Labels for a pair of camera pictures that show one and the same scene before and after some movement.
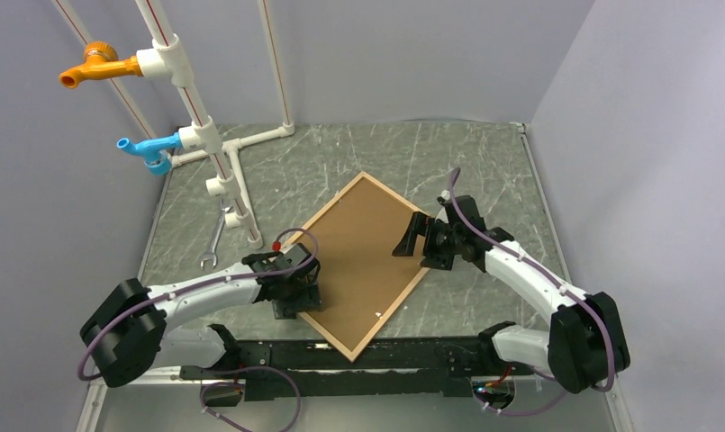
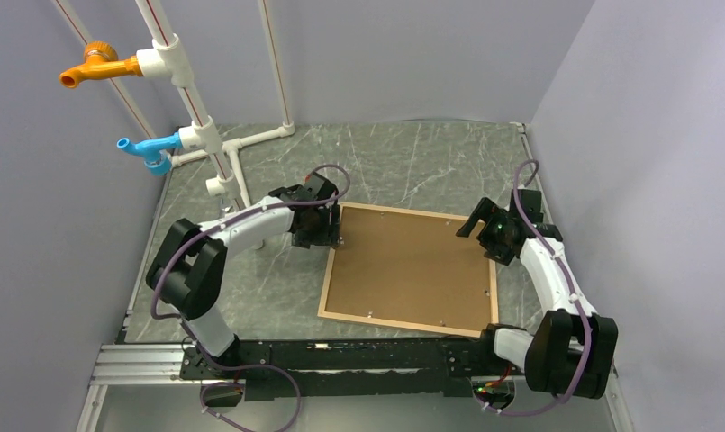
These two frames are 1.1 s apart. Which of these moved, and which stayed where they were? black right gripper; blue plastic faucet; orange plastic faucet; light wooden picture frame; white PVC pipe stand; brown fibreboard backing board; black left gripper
Moved: black right gripper; light wooden picture frame; brown fibreboard backing board; black left gripper
Stayed: white PVC pipe stand; blue plastic faucet; orange plastic faucet
